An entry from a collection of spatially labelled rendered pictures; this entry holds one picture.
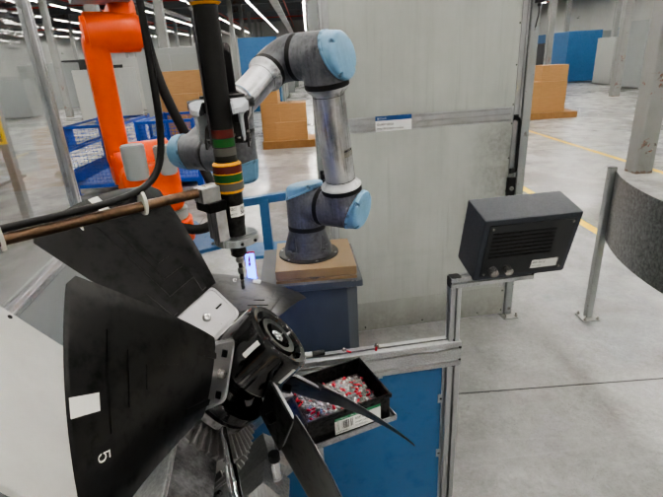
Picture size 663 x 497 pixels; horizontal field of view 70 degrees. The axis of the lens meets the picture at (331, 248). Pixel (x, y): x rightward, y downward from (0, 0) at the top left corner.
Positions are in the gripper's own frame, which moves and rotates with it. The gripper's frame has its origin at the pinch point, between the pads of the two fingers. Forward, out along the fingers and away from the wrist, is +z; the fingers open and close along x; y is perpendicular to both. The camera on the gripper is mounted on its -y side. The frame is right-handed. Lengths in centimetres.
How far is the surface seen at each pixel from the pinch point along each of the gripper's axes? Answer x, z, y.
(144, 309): 7.8, 23.1, 18.2
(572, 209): -79, -35, 33
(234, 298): 3.5, -15.5, 37.5
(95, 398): 10.3, 33.0, 21.5
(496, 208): -61, -38, 32
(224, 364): 2.3, 13.3, 32.9
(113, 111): 130, -378, 26
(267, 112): 3, -918, 87
